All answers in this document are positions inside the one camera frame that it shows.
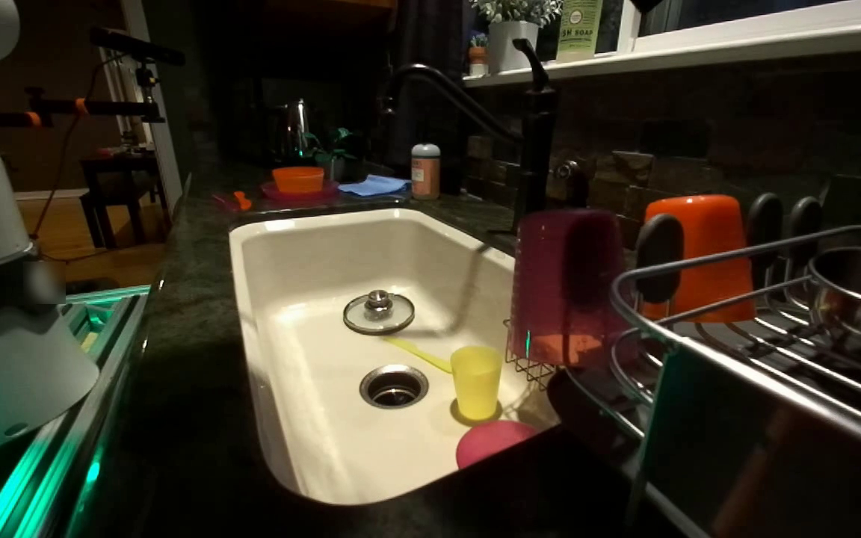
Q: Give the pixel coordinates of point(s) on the yellow plastic cup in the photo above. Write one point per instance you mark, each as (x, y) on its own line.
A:
(476, 382)

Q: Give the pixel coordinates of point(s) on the purple plastic cup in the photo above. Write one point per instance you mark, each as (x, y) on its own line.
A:
(565, 291)

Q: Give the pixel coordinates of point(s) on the orange plastic cup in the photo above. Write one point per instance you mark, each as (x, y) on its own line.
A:
(707, 246)

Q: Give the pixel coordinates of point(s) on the glass pot lid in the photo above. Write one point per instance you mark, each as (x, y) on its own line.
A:
(378, 311)

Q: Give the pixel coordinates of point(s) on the yellow plastic spoon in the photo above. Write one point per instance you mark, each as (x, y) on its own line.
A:
(415, 351)

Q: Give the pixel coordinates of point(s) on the orange canister with grey lid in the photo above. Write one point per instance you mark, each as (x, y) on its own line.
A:
(425, 172)

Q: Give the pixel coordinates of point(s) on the blue cloth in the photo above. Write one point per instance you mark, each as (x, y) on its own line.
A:
(374, 185)

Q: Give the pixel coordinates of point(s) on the white sink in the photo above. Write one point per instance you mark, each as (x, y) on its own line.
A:
(311, 359)

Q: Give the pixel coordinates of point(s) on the pink plastic plate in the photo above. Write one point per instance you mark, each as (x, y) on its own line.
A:
(300, 194)
(490, 441)

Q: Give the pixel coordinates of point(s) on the small green plant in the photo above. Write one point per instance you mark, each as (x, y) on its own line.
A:
(329, 153)

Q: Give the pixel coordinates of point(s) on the orange plastic bowl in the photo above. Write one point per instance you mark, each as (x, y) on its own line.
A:
(298, 179)

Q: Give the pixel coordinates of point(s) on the black tap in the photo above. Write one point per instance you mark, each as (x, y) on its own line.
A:
(535, 142)

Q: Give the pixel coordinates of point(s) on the electric kettle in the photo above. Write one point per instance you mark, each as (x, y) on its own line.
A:
(290, 131)

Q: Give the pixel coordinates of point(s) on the orange plastic spoon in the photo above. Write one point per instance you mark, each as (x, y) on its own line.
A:
(241, 200)

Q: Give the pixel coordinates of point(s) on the small orange pot with plant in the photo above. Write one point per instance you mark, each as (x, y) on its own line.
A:
(478, 54)

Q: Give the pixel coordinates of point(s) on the white pot with plant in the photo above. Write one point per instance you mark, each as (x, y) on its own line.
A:
(513, 33)

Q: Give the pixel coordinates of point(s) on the green soap bottle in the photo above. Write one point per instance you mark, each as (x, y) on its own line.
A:
(578, 30)

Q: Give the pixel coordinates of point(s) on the metal dish rack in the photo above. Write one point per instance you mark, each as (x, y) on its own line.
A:
(737, 359)

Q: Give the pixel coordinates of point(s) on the dark wooden table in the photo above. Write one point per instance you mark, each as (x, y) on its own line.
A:
(120, 190)

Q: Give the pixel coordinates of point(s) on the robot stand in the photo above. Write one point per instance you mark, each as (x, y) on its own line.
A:
(64, 418)

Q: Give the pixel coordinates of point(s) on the window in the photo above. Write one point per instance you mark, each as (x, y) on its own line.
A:
(737, 19)

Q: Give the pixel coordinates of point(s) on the steel pot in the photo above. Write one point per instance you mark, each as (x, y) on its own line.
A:
(860, 299)

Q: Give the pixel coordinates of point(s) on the camera on mount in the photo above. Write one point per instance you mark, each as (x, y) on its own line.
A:
(124, 75)

